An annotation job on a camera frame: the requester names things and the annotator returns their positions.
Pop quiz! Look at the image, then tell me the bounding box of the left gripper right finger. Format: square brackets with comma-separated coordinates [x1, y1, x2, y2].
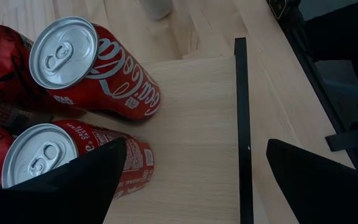
[265, 138, 358, 224]

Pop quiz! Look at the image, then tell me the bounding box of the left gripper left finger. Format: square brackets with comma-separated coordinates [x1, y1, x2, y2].
[0, 138, 127, 224]

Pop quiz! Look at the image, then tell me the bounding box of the silver Diet Coke can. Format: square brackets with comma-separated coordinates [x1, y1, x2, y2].
[140, 0, 173, 21]

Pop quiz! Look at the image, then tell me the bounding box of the wooden shelf with black legs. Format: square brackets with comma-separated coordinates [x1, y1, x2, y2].
[51, 37, 255, 224]

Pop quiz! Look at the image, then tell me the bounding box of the black table clamp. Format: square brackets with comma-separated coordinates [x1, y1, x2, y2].
[324, 128, 358, 153]

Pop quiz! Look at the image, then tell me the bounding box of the black metal table frame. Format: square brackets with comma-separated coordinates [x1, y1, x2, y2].
[265, 0, 358, 175]

